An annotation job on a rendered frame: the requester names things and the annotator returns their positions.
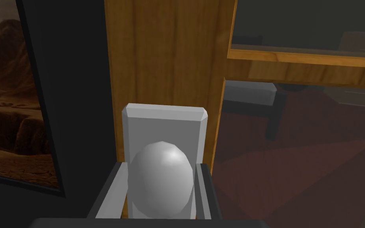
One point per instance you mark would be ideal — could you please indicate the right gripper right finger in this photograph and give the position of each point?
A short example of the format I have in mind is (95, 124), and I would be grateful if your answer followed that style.
(205, 193)

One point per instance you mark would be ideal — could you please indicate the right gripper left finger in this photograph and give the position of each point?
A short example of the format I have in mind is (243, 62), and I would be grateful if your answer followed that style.
(112, 193)

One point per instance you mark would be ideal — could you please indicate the grey door knob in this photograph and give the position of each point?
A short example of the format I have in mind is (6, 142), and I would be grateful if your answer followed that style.
(162, 177)

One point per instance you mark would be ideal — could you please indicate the grey seat black-legged chair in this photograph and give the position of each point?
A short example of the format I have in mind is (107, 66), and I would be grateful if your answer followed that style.
(252, 98)

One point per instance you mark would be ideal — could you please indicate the wooden door leaf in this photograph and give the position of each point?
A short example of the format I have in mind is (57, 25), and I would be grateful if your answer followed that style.
(169, 57)

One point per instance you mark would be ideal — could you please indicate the framed desert landscape picture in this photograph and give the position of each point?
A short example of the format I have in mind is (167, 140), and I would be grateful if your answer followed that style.
(6, 95)

